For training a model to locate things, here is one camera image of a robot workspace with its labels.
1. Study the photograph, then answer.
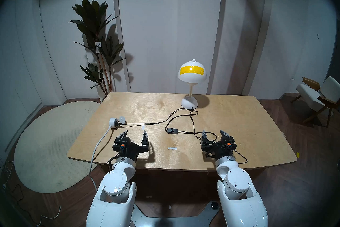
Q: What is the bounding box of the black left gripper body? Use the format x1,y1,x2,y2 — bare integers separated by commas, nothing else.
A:
112,136,150,162

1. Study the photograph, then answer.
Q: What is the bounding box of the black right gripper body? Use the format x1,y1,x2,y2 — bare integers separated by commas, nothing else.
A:
201,136,237,160

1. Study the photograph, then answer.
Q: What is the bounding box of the white lamp with yellow band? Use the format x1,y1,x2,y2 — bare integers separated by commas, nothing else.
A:
178,59,207,110

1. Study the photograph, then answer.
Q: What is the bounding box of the white round power socket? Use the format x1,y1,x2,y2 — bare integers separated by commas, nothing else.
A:
109,116,126,128

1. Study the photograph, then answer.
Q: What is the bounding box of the round beige rug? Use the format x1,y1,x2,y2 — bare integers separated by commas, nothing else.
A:
14,101,101,194

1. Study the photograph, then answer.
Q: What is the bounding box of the wooden armchair with white cushions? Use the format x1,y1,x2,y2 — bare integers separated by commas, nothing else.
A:
290,76,340,127

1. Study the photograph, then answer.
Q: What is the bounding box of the tall green leafy plant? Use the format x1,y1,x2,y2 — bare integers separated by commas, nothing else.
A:
68,0,126,96

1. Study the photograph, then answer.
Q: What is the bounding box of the black lamp cord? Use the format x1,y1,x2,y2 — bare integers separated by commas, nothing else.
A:
115,108,217,141

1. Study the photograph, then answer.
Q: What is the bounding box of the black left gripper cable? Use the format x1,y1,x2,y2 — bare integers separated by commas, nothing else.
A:
108,155,121,170

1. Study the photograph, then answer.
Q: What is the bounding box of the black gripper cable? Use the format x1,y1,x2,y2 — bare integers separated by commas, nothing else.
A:
233,149,248,164
108,155,121,170

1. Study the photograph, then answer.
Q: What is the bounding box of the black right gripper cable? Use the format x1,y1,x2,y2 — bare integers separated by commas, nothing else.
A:
233,149,248,164

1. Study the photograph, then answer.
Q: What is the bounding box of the grey metal robot base plate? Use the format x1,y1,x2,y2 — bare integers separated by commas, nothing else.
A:
130,201,220,227

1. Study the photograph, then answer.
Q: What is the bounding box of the white thin floor cable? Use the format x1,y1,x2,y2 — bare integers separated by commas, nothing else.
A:
36,205,62,227

